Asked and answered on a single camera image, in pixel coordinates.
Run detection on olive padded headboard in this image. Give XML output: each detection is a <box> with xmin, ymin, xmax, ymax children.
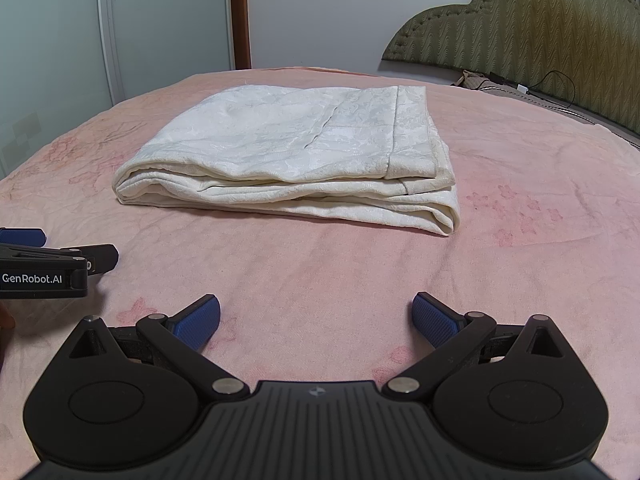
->
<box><xmin>381</xmin><ymin>0</ymin><xmax>640</xmax><ymax>137</ymax></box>

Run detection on black cable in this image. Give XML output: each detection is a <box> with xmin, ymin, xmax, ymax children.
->
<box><xmin>489</xmin><ymin>70</ymin><xmax>577</xmax><ymax>108</ymax></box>

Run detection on brown wooden door frame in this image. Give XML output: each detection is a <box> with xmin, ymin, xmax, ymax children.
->
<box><xmin>231</xmin><ymin>0</ymin><xmax>252</xmax><ymax>70</ymax></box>

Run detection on white pants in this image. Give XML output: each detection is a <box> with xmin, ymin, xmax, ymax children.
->
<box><xmin>112</xmin><ymin>85</ymin><xmax>462</xmax><ymax>236</ymax></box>

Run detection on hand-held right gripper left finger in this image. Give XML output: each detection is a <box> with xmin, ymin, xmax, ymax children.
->
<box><xmin>65</xmin><ymin>294</ymin><xmax>251</xmax><ymax>402</ymax></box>

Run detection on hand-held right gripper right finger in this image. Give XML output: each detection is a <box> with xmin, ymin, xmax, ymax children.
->
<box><xmin>385</xmin><ymin>291</ymin><xmax>568</xmax><ymax>403</ymax></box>

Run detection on pink floral blanket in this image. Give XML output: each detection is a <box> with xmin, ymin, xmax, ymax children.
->
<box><xmin>0</xmin><ymin>66</ymin><xmax>640</xmax><ymax>480</ymax></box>

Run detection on white wardrobe with flower stickers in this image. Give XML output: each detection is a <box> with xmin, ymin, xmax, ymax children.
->
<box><xmin>0</xmin><ymin>0</ymin><xmax>236</xmax><ymax>181</ymax></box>

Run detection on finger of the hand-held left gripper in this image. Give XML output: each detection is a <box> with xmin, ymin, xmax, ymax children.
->
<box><xmin>55</xmin><ymin>244</ymin><xmax>120</xmax><ymax>276</ymax></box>
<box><xmin>0</xmin><ymin>228</ymin><xmax>47</xmax><ymax>249</ymax></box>

